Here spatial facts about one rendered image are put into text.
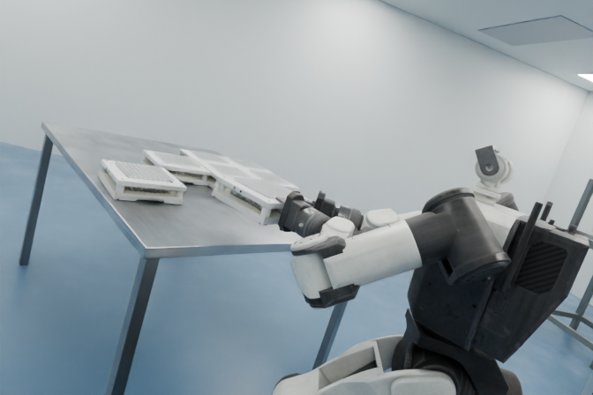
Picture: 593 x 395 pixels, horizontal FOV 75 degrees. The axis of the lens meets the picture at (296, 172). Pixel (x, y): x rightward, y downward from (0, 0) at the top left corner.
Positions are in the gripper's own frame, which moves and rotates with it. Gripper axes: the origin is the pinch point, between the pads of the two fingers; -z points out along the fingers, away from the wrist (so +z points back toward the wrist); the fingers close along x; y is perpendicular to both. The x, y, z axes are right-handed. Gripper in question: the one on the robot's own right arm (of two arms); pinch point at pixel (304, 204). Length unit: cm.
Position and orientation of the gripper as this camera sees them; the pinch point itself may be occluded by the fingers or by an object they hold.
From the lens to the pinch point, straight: 126.8
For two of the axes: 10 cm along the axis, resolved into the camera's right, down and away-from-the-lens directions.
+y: 1.2, -1.4, 9.8
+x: -3.1, 9.4, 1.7
